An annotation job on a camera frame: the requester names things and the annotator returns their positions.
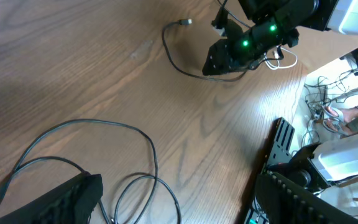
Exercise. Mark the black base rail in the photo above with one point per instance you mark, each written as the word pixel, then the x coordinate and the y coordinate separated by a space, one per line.
pixel 298 168

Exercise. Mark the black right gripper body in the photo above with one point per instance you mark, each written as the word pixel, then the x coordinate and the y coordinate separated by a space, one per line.
pixel 220 62

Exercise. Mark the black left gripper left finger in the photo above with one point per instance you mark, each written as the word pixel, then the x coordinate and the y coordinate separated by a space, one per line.
pixel 71 202

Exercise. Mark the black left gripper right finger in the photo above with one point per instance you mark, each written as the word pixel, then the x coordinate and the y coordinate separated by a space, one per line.
pixel 285 202

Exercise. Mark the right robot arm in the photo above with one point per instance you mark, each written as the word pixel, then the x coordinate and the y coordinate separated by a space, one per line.
pixel 275 25

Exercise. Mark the floor cable clutter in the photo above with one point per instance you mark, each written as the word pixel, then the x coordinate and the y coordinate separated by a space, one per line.
pixel 334 84

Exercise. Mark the person's sandaled foot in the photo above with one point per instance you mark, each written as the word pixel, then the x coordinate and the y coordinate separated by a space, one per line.
pixel 339 120

